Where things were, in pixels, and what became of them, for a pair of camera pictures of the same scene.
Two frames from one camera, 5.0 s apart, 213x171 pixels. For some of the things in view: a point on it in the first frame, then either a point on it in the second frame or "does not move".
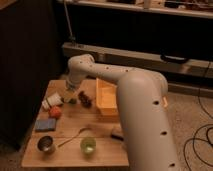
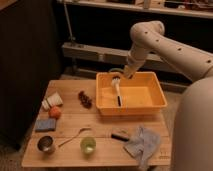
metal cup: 45,144 does not move
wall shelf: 203,8 does not move
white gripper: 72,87 -> 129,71
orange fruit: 55,112 does not move
